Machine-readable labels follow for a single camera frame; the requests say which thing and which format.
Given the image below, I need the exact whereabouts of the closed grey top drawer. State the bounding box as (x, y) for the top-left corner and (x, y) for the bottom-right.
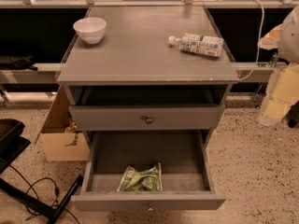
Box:
(69, 105), (224, 131)

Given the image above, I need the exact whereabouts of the white ceramic bowl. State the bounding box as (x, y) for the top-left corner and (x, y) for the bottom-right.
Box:
(73, 17), (107, 44)

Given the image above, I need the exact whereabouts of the cardboard box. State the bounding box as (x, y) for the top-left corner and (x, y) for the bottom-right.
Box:
(40, 87), (90, 161)

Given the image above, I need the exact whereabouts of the white cable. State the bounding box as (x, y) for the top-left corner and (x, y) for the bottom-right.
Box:
(238, 0), (265, 82)

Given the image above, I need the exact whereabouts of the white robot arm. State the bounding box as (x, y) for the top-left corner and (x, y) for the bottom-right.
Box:
(258, 6), (299, 126)

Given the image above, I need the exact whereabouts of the open grey middle drawer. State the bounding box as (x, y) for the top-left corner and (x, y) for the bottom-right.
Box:
(71, 131), (225, 211)

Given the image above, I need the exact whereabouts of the black object on shelf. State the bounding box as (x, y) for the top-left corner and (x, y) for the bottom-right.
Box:
(0, 56), (38, 71)

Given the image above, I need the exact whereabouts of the black stand with cables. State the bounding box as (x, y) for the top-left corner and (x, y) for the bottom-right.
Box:
(0, 119), (84, 224)

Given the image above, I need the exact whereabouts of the green jalapeno chip bag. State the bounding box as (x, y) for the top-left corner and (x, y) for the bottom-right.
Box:
(118, 162), (163, 192)

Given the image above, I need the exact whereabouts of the grey drawer cabinet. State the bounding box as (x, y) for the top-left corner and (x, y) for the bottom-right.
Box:
(55, 5), (240, 212)

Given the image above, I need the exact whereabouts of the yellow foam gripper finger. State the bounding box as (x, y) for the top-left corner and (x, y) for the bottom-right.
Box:
(258, 24), (299, 126)

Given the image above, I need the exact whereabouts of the clear plastic water bottle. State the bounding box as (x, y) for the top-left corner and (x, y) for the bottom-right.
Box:
(168, 34), (224, 58)

